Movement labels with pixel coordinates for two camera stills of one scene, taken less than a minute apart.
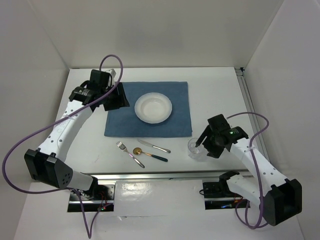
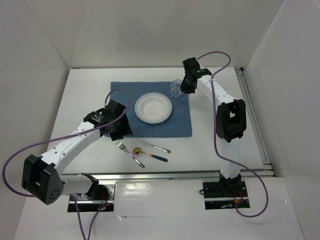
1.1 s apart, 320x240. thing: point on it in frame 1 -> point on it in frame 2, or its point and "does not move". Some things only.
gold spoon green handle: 138,151 does not move
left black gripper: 120,100 -> 126,129
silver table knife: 165,150 does not move
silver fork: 123,147 does not move
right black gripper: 214,152 -> 184,88
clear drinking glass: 197,152 -> 176,90
